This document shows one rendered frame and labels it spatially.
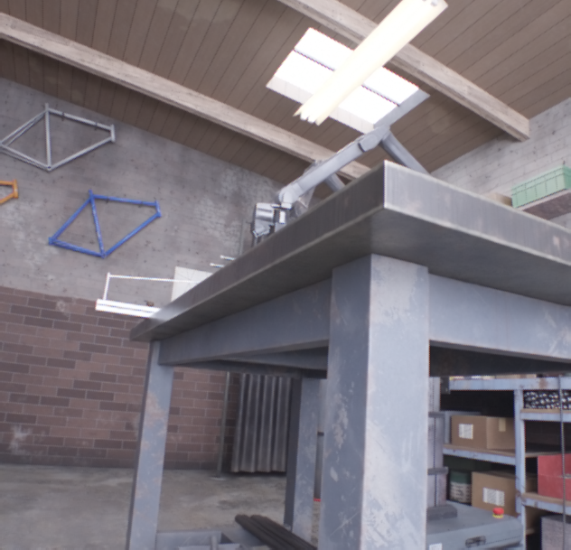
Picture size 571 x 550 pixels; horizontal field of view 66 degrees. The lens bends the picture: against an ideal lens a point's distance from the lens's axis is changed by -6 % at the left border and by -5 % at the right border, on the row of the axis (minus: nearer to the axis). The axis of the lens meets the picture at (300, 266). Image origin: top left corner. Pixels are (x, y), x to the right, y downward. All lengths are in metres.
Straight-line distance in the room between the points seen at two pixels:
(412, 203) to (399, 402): 0.20
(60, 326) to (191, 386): 1.20
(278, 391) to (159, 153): 2.46
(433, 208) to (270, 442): 3.72
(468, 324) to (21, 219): 3.99
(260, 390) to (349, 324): 3.51
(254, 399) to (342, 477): 3.50
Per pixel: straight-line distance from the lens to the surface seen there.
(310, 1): 2.94
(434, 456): 1.97
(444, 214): 0.43
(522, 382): 2.41
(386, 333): 0.49
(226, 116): 3.97
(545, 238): 0.54
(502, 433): 2.73
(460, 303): 0.59
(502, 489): 2.62
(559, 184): 3.14
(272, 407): 4.05
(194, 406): 4.26
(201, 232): 4.47
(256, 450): 4.02
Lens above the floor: 0.68
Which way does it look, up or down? 16 degrees up
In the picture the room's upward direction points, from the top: 4 degrees clockwise
